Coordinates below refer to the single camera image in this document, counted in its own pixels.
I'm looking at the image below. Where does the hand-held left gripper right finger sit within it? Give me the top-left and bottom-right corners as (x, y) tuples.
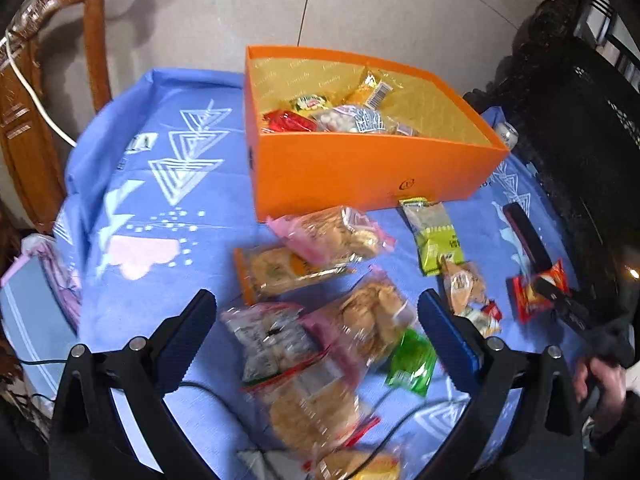
(418, 289), (584, 480)

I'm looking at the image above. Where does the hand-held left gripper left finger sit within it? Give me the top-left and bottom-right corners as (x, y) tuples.
(49, 289), (217, 480)

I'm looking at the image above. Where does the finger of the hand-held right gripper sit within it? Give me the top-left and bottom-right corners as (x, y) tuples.
(531, 280), (589, 331)

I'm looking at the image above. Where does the small red snack packet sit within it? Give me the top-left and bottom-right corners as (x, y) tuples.
(511, 258), (571, 323)

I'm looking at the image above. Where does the small green snack packet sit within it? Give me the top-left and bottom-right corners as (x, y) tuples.
(385, 329), (438, 397)

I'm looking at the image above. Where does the tiny clear snack packet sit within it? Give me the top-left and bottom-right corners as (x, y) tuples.
(457, 300), (503, 338)

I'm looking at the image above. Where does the brown pastry packet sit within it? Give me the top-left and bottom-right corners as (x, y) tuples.
(440, 259), (488, 313)

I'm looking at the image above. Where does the clear packet red trim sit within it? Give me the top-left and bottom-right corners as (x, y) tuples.
(220, 302), (331, 391)
(250, 370), (381, 453)

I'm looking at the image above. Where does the pink round pastry packet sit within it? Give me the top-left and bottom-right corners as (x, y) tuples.
(300, 267), (418, 366)

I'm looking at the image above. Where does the light green snack packet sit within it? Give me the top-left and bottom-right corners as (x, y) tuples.
(398, 196), (463, 277)

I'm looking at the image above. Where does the orange biscuit packet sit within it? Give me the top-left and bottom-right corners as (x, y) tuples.
(232, 245), (358, 306)

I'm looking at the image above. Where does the yellow orange bread packet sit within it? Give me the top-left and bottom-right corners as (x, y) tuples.
(300, 447), (403, 480)

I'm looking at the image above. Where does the pink biscuit packet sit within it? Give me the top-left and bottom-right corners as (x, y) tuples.
(265, 206), (396, 268)

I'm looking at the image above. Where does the orange cardboard box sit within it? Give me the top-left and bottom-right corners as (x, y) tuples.
(243, 45), (511, 223)

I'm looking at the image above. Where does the shiny yellow cake packet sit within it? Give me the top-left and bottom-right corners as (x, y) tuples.
(345, 70), (396, 108)

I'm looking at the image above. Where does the yellow green cake packet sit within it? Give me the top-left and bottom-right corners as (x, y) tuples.
(290, 92), (333, 112)

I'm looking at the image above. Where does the person's right forearm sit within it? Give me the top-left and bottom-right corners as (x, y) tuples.
(582, 405), (640, 458)

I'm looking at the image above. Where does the person's right hand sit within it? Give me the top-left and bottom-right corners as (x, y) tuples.
(572, 357), (628, 436)

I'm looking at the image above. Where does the black phone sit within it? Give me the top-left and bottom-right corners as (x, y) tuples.
(502, 203), (555, 272)

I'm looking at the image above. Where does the blue printed tablecloth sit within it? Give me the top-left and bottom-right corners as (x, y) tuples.
(50, 67), (591, 480)

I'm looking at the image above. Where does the blue striped cloth bundle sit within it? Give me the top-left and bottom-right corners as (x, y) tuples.
(0, 232), (83, 361)

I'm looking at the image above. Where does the white drink can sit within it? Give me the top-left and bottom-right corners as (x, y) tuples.
(492, 121), (520, 151)

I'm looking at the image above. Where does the black carved wooden furniture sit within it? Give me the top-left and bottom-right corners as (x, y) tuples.
(462, 0), (640, 321)

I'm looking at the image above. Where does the carved wooden chair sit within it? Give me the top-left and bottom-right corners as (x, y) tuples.
(0, 0), (142, 233)

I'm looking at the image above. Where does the black cable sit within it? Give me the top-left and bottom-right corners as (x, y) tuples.
(20, 355), (416, 480)

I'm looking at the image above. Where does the white cable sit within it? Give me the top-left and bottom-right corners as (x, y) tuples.
(5, 35), (78, 147)

